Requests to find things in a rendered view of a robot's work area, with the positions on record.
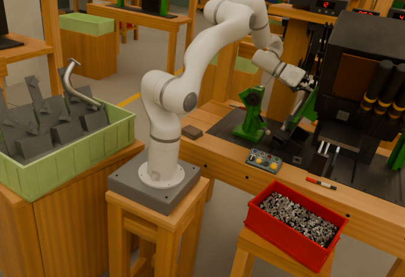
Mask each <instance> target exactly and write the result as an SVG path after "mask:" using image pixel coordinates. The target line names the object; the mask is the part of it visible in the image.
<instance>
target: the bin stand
mask: <svg viewBox="0 0 405 277"><path fill-rule="evenodd" d="M236 246H237V250H236V254H235V258H234V262H233V266H232V270H231V274H230V277H250V276H251V272H252V270H253V266H254V262H255V260H256V257H258V258H260V259H262V260H264V261H266V262H268V263H270V264H272V265H274V266H275V267H278V268H279V269H281V270H284V271H285V272H288V273H290V274H291V275H294V276H296V277H330V273H331V267H332V264H333V258H334V253H335V249H336V246H335V247H334V249H333V250H332V252H331V254H330V256H329V257H328V258H327V260H326V262H325V264H324V265H323V267H322V269H321V270H320V273H317V274H316V273H314V272H313V271H311V270H310V269H308V268H307V267H305V266H304V265H302V264H301V263H299V262H298V261H296V260H295V259H293V258H292V257H290V256H289V255H288V254H286V253H284V252H283V251H281V250H280V249H279V248H277V247H275V246H274V245H273V244H271V243H270V242H268V241H266V240H265V239H264V238H262V237H261V236H259V235H257V234H256V233H255V232H253V231H252V230H250V229H249V228H247V227H246V226H244V227H243V229H242V230H241V232H240V234H239V235H238V238H237V243H236Z"/></svg>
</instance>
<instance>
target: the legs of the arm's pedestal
mask: <svg viewBox="0 0 405 277"><path fill-rule="evenodd" d="M206 193H207V190H206V191H205V192H204V194H203V195H202V196H201V197H200V199H199V200H198V202H197V203H196V204H195V205H194V207H193V208H192V209H191V211H190V212H189V214H188V215H187V216H186V217H185V219H184V220H183V221H182V223H181V224H180V225H179V227H178V228H177V229H176V231H175V232H171V231H169V230H167V229H165V228H162V227H161V226H158V225H156V224H155V223H152V222H150V221H148V220H146V219H144V218H142V217H139V216H137V215H135V214H133V213H131V212H129V211H127V210H125V209H123V208H120V207H118V206H116V205H114V204H112V203H109V202H107V212H108V252H109V273H110V277H193V271H194V267H195V260H196V253H197V249H198V242H199V235H200V230H201V223H202V219H203V212H204V205H205V201H206ZM131 232H132V233H133V234H136V235H138V236H139V259H138V260H137V261H136V262H135V264H134V265H133V266H132V268H130V244H131ZM180 236H181V244H180V254H179V259H178V264H177V258H178V248H179V243H180Z"/></svg>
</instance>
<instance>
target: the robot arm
mask: <svg viewBox="0 0 405 277"><path fill-rule="evenodd" d="M204 17H205V19H206V20H207V21H208V22H210V23H211V24H213V25H215V26H213V27H210V28H207V29H205V30H203V31H201V32H200V33H199V34H198V35H197V36H196V37H195V38H194V40H193V41H192V43H191V44H190V45H189V47H188V48H187V49H186V51H185V54H184V58H183V62H184V66H185V71H184V74H183V76H182V77H181V78H178V77H176V76H173V75H171V74H170V73H167V72H164V71H162V70H151V71H149V72H147V73H146V74H145V75H144V76H143V78H142V80H141V83H140V96H141V99H142V102H143V106H144V107H145V110H146V113H147V115H148V117H149V120H150V134H149V149H148V161H147V162H145V163H143V164H142V165H141V166H140V167H139V171H138V176H139V179H140V180H141V181H142V182H143V183H144V184H146V185H148V186H150V187H153V188H161V189H164V188H172V187H176V186H178V185H179V184H181V183H182V182H183V180H184V176H185V174H184V170H183V168H182V167H181V166H180V165H179V164H178V154H179V149H180V140H181V122H180V120H179V118H178V116H177V115H176V114H187V113H189V112H191V111H192V110H193V109H194V108H195V106H196V104H197V102H198V98H199V93H200V88H201V81H202V78H203V75H204V72H205V71H206V69H207V66H208V65H209V63H210V62H211V61H212V60H213V58H214V57H215V55H216V54H217V53H218V52H219V51H220V50H221V49H222V48H223V47H225V46H227V45H229V44H230V43H233V42H236V41H238V40H240V39H242V38H244V37H245V36H247V35H248V34H249V33H251V38H252V41H253V44H254V46H255V47H256V48H257V49H258V50H257V51H256V53H255V54H254V56H253V58H252V60H251V63H252V64H253V65H255V66H257V67H259V68H261V69H262V70H264V71H265V72H267V73H269V74H271V75H272V76H274V77H276V78H277V77H278V79H279V80H280V81H281V82H282V83H283V84H284V85H286V86H288V87H289V88H290V89H291V90H292V92H293V93H295V92H297V91H300V90H304V91H305V92H307V93H311V92H310V91H308V90H306V89H305V88H306V87H303V86H302V85H301V84H300V82H301V80H303V81H305V82H307V84H308V83H309V82H310V79H309V76H308V71H306V70H302V69H300V68H299V67H296V66H293V65H291V64H287V65H286V63H285V62H283V61H281V60H279V58H280V57H281V55H282V53H283V44H282V41H281V38H280V37H279V36H277V35H275V34H271V31H270V27H269V20H268V14H267V9H266V4H265V0H209V1H208V2H207V3H206V5H205V7H204ZM267 47H268V49H267V51H263V50H262V49H265V48H267ZM304 75H305V76H304Z"/></svg>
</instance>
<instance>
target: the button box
mask: <svg viewBox="0 0 405 277"><path fill-rule="evenodd" d="M253 150H254V148H251V150H250V152H249V154H248V157H247V159H246V161H245V162H246V163H247V164H250V165H252V166H255V167H258V168H259V169H262V170H265V171H267V172H270V173H273V174H275V175H276V174H277V172H278V171H279V169H280V167H281V165H282V159H281V158H279V160H278V161H275V160H274V159H275V157H276V156H273V155H271V156H272V157H271V158H268V157H267V156H268V155H270V154H267V153H266V152H264V153H265V154H264V155H263V156H261V155H260V153H261V152H262V151H260V150H257V153H254V152H253ZM250 155H253V156H254V160H253V161H250V160H249V156H250ZM258 158H260V159H261V160H262V162H261V163H257V162H256V159H258ZM264 161H268V163H269V165H268V166H264V165H263V162H264ZM272 163H275V164H276V165H277V168H276V169H275V170H272V169H271V168H270V165H271V164H272Z"/></svg>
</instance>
